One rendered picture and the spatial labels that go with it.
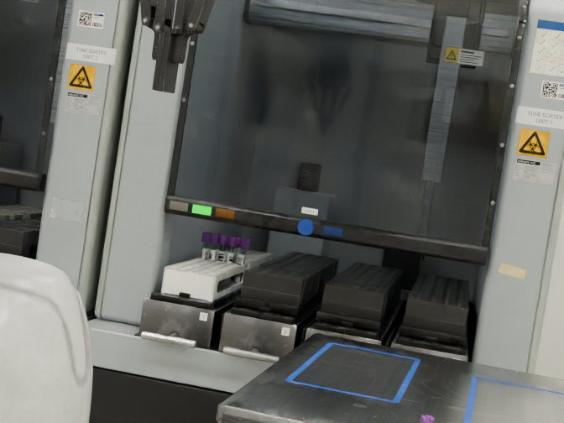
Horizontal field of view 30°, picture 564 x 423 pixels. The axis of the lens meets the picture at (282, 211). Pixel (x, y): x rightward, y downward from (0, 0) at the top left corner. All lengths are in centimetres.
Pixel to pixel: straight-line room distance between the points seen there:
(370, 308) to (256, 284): 22
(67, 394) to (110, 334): 105
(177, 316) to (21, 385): 105
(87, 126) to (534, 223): 86
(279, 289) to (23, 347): 111
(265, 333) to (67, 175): 51
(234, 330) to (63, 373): 101
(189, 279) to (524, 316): 61
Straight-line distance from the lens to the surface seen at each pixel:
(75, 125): 208
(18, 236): 211
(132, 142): 204
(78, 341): 94
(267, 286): 197
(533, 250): 195
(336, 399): 130
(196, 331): 193
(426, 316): 194
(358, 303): 195
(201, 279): 195
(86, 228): 207
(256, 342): 191
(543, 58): 196
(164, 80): 127
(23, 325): 90
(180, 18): 127
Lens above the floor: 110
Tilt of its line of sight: 3 degrees down
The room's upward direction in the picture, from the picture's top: 9 degrees clockwise
